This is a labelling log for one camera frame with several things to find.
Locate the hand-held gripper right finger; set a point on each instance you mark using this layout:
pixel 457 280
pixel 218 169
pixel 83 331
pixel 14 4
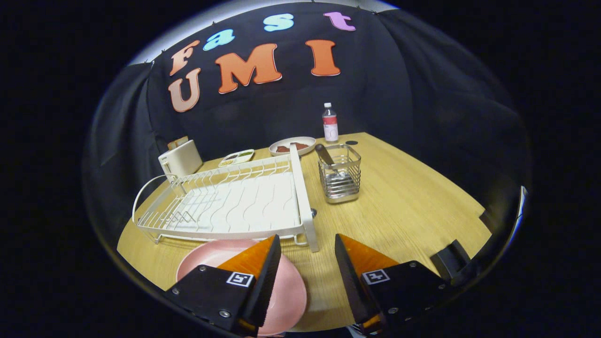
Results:
pixel 350 281

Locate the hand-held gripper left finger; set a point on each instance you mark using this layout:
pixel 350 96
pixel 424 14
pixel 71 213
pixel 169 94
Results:
pixel 267 281

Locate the pink plate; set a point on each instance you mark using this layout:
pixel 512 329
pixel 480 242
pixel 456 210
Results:
pixel 206 256

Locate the white divided bean dish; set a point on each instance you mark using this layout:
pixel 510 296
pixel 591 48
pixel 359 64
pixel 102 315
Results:
pixel 237 158

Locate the white plate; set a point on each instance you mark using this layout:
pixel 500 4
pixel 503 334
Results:
pixel 307 139

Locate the black table clamp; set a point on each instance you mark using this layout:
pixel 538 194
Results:
pixel 450 260

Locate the brown steak piece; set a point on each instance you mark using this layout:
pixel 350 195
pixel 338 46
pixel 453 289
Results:
pixel 300 146
pixel 282 149

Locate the white toaster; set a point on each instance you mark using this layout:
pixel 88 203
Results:
pixel 183 159

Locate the clear bottle red label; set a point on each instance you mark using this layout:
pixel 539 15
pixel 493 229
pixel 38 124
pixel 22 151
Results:
pixel 330 124

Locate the toast bread slices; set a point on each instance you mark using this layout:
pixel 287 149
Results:
pixel 178 142

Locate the black backdrop cloth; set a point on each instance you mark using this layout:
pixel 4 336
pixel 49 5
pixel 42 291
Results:
pixel 399 94

